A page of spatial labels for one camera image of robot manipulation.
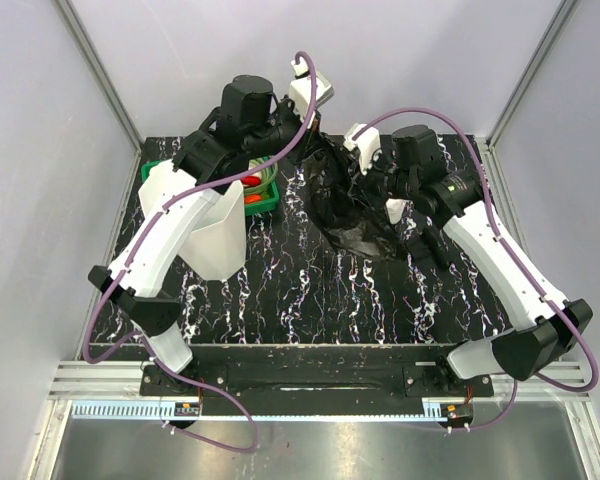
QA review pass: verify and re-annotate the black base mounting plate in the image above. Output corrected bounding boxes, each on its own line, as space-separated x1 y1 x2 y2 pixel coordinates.
139 343 495 400

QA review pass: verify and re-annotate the aluminium frame post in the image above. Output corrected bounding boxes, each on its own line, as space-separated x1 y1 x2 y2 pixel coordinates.
52 0 143 152
485 0 581 150

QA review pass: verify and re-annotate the white slotted cable duct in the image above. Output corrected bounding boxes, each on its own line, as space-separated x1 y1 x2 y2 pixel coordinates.
71 400 200 421

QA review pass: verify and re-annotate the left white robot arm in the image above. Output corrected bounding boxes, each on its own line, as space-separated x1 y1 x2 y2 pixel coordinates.
88 73 320 395

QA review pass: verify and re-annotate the green coiled bean bundle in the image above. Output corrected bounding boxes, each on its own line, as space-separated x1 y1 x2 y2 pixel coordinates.
249 157 278 189

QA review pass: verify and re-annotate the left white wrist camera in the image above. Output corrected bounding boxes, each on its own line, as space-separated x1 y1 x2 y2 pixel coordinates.
288 59 334 120

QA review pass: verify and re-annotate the white translucent trash bin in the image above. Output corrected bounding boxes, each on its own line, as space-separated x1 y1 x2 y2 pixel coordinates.
139 160 246 281

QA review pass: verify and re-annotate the aluminium front rail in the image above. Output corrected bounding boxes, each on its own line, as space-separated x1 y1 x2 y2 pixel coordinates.
51 361 590 402

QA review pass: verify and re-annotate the black trash bag roll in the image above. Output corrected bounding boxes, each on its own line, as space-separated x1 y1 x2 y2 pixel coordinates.
407 226 452 270

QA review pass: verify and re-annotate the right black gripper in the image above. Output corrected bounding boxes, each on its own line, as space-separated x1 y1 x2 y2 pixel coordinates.
348 149 417 211

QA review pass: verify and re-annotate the orange toy carrot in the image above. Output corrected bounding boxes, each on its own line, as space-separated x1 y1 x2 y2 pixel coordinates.
244 194 263 204

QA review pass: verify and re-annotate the green plastic basket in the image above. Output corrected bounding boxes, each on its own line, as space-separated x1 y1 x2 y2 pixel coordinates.
140 154 280 217

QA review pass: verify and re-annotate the red toy radish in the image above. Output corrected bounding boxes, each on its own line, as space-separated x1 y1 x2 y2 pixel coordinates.
241 176 261 187

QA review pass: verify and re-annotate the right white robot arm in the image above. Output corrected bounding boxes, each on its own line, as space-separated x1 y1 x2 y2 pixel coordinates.
348 125 593 396

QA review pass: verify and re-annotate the purple cable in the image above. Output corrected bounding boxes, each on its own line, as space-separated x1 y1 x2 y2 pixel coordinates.
82 49 317 454
352 107 600 432

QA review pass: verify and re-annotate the left aluminium frame post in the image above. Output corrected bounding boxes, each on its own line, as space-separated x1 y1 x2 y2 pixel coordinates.
52 0 143 152

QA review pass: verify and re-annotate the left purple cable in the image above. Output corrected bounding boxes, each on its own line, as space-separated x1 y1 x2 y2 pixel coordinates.
82 49 317 454

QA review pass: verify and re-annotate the right aluminium frame post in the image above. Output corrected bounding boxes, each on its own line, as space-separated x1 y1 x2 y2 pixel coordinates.
485 0 581 150

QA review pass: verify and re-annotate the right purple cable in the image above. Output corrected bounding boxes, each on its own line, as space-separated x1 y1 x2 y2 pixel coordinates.
352 107 600 432

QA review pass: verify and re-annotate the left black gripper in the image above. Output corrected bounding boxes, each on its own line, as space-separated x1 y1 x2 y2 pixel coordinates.
245 93 328 168

